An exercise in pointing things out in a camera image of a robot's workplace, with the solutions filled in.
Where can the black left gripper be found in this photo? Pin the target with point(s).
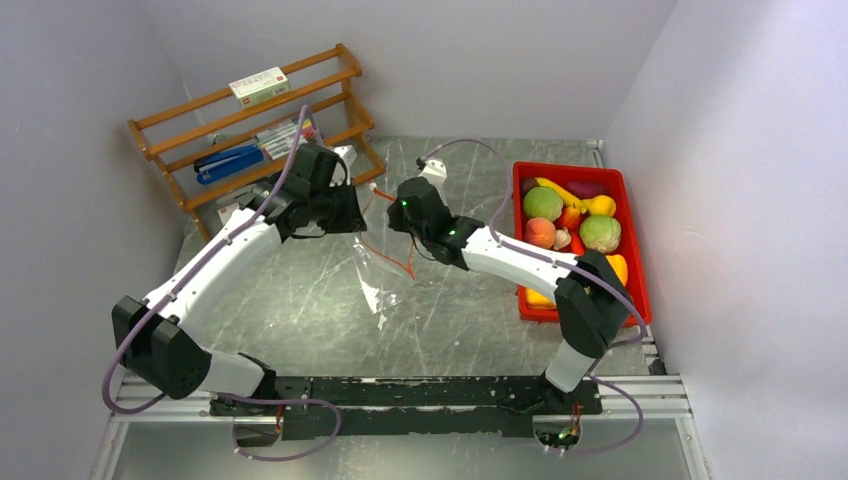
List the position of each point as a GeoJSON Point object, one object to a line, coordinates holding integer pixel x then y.
{"type": "Point", "coordinates": [353, 220]}

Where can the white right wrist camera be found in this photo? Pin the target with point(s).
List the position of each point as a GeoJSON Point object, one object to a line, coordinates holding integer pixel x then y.
{"type": "Point", "coordinates": [433, 170]}

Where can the clear zip bag orange zipper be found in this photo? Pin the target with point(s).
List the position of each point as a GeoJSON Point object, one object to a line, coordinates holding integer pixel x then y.
{"type": "Point", "coordinates": [384, 257]}

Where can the white box on top shelf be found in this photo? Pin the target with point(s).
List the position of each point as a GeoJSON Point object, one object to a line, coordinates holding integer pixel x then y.
{"type": "Point", "coordinates": [260, 87]}

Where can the green cabbage far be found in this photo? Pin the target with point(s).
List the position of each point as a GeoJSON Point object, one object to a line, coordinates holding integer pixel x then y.
{"type": "Point", "coordinates": [542, 202]}

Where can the wooden three-tier shelf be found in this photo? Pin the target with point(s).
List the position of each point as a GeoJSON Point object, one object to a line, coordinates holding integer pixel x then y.
{"type": "Point", "coordinates": [322, 81]}

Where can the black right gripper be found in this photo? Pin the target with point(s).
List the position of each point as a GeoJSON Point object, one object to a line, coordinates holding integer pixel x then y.
{"type": "Point", "coordinates": [395, 221]}

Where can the orange peach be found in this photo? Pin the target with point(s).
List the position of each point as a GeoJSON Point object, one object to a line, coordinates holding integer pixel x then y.
{"type": "Point", "coordinates": [540, 232]}

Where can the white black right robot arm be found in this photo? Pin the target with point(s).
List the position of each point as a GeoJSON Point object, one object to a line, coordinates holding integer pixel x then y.
{"type": "Point", "coordinates": [591, 303]}

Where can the blue hole punch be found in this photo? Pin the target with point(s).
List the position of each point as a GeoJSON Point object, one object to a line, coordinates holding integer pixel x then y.
{"type": "Point", "coordinates": [227, 162]}

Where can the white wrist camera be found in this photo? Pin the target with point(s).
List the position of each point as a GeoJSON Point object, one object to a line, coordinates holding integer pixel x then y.
{"type": "Point", "coordinates": [433, 170]}
{"type": "Point", "coordinates": [348, 156]}

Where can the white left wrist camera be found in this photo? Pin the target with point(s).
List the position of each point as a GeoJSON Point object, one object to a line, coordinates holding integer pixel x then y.
{"type": "Point", "coordinates": [348, 156]}

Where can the purple eggplant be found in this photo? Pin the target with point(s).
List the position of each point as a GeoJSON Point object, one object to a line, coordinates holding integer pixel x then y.
{"type": "Point", "coordinates": [586, 189]}

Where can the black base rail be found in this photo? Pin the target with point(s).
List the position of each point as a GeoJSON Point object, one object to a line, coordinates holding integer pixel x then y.
{"type": "Point", "coordinates": [315, 407]}

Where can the yellow squash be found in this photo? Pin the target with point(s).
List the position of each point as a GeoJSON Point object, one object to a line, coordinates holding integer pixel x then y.
{"type": "Point", "coordinates": [600, 205]}

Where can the orange carrot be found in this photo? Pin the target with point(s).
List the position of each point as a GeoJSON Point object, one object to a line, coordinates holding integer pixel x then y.
{"type": "Point", "coordinates": [576, 245]}

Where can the green white staples box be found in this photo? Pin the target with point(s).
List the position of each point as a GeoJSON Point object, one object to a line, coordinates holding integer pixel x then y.
{"type": "Point", "coordinates": [225, 212]}

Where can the green cabbage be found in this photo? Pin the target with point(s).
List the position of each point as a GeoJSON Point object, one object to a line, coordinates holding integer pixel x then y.
{"type": "Point", "coordinates": [601, 233]}
{"type": "Point", "coordinates": [542, 202]}

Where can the yellow bell pepper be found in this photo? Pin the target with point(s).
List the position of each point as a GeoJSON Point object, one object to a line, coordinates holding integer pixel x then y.
{"type": "Point", "coordinates": [536, 301]}
{"type": "Point", "coordinates": [620, 267]}

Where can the marker pen set pack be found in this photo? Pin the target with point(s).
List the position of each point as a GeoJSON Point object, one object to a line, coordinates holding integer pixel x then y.
{"type": "Point", "coordinates": [276, 142]}

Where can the yellow banana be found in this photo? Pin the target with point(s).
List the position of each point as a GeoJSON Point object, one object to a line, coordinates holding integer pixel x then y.
{"type": "Point", "coordinates": [569, 199]}

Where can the red apple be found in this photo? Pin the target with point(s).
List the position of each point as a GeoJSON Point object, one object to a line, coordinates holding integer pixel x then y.
{"type": "Point", "coordinates": [570, 219]}

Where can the green cabbage near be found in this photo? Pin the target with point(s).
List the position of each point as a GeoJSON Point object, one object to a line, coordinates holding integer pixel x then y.
{"type": "Point", "coordinates": [601, 233]}

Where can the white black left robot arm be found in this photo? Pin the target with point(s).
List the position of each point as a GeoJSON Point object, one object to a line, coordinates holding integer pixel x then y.
{"type": "Point", "coordinates": [156, 337]}

